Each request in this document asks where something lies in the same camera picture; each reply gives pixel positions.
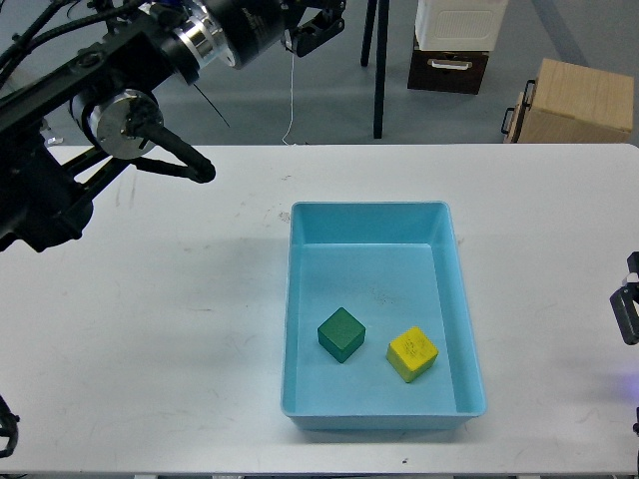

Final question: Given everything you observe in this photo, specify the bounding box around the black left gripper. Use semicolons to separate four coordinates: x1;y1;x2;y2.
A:
172;1;345;83

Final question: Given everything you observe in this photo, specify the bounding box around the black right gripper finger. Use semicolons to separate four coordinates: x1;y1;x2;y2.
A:
609;251;638;345

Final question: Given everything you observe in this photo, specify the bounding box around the yellow block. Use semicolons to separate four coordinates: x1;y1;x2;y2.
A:
385;326;439;383

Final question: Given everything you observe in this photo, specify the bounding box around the green block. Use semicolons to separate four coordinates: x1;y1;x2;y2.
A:
318;307;366;363

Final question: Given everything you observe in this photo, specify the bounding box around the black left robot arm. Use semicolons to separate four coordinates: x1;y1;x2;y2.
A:
1;1;345;251

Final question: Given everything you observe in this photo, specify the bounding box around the black table leg pair right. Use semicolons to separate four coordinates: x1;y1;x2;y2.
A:
359;0;390;140

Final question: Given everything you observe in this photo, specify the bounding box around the black drawer cabinet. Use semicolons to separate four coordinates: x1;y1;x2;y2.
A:
407;41;490;95

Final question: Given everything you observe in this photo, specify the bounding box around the light blue plastic bin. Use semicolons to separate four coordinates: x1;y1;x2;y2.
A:
281;202;486;430

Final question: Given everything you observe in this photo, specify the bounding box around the white hanging cord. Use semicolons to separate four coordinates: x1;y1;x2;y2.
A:
282;49;301;146

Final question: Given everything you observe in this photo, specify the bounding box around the black thin cable tie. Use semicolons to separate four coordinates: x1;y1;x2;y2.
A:
193;83;231;128

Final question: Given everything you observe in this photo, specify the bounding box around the wooden box with handles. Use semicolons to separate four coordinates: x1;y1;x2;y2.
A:
501;59;635;144

